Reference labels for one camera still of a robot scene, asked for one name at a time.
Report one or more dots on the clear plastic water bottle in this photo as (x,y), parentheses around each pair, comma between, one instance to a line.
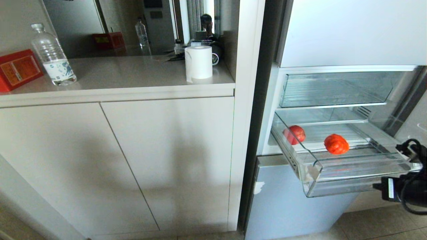
(53,56)

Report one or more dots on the clear deep fridge drawer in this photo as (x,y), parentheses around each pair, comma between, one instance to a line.
(337,186)

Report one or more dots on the black round device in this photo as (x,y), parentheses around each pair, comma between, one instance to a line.
(217,55)

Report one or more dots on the red apple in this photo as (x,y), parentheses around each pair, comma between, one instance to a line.
(296,134)

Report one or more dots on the grey fridge door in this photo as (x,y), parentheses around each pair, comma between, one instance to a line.
(350,30)
(287,206)

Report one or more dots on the grey fridge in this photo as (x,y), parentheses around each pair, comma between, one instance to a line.
(267,100)

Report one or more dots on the small black capped bottle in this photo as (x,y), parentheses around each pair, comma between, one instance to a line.
(178,48)

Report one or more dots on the clear shallow fridge drawer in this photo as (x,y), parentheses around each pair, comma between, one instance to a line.
(333,91)

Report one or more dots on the red orange tomato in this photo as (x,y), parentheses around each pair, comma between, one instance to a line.
(336,144)

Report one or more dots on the grey fridge upper door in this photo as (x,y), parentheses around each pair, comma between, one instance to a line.
(350,30)

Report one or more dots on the beige cabinet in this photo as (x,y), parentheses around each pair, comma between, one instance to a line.
(200,90)

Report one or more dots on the grey fridge lower door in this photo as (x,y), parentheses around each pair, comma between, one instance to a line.
(287,206)

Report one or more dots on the beige cabinet door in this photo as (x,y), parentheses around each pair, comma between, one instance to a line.
(186,160)
(66,166)

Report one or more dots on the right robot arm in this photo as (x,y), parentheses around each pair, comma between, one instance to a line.
(415,190)

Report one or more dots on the glass fridge shelf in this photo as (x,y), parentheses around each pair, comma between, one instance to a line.
(320,115)

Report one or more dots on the red cardboard box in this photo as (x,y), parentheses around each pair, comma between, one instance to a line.
(16,68)

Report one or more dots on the white toilet paper roll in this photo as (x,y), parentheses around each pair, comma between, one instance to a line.
(199,63)

